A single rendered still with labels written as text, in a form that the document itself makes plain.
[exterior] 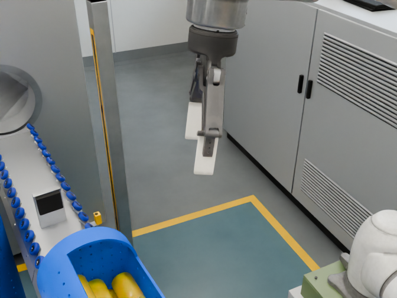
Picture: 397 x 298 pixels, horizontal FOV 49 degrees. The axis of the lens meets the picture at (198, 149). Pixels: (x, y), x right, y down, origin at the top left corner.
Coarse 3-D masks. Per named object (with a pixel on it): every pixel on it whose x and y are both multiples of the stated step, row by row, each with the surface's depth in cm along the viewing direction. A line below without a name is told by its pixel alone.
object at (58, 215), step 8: (40, 192) 162; (48, 192) 162; (56, 192) 163; (40, 200) 160; (48, 200) 162; (56, 200) 164; (40, 208) 162; (48, 208) 164; (56, 208) 166; (40, 216) 165; (48, 216) 167; (56, 216) 169; (64, 216) 171; (40, 224) 167; (48, 224) 169
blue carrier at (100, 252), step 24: (72, 240) 120; (96, 240) 120; (120, 240) 125; (48, 264) 118; (72, 264) 126; (96, 264) 131; (120, 264) 137; (48, 288) 114; (72, 288) 109; (144, 288) 129
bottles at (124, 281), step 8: (96, 280) 126; (112, 280) 131; (120, 280) 129; (128, 280) 129; (96, 288) 124; (104, 288) 124; (112, 288) 131; (120, 288) 127; (128, 288) 126; (136, 288) 127; (96, 296) 121; (104, 296) 121; (112, 296) 129; (120, 296) 126; (128, 296) 124; (136, 296) 124; (144, 296) 125
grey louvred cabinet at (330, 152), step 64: (256, 0) 305; (320, 0) 258; (256, 64) 324; (320, 64) 258; (384, 64) 213; (256, 128) 345; (320, 128) 271; (384, 128) 224; (320, 192) 286; (384, 192) 234
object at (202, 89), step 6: (198, 66) 67; (198, 72) 66; (198, 78) 67; (198, 84) 67; (198, 90) 67; (204, 90) 66; (204, 96) 66; (204, 102) 65; (204, 108) 65; (204, 114) 65; (198, 132) 64
